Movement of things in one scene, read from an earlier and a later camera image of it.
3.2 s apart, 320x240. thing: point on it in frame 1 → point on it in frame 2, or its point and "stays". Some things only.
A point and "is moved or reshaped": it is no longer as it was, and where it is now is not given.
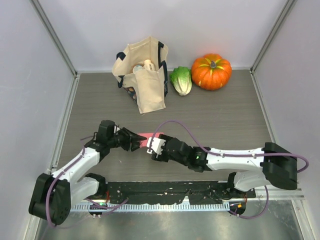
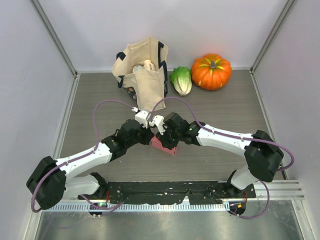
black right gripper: (162, 157) → (163, 138)
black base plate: (195, 192) stays
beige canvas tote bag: (141, 69) stays
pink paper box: (144, 143) is moved or reshaped
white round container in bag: (136, 68) stays
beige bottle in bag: (148, 65) stays
